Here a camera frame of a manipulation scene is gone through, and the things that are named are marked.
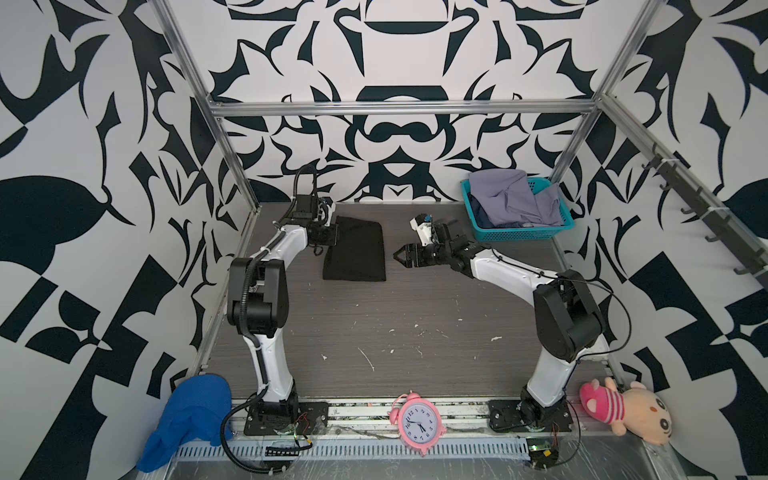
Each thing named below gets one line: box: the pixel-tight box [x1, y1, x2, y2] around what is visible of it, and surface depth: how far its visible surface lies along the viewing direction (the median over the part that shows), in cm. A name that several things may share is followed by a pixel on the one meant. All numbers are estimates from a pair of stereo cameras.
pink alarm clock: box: [388, 390, 446, 456], surface depth 73 cm
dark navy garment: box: [467, 193, 507, 229], surface depth 110 cm
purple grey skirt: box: [469, 169, 563, 227], surface depth 114 cm
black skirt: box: [323, 215, 386, 282], surface depth 101 cm
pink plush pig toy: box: [579, 377, 672, 446], surface depth 71 cm
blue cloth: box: [136, 374, 233, 473], surface depth 71 cm
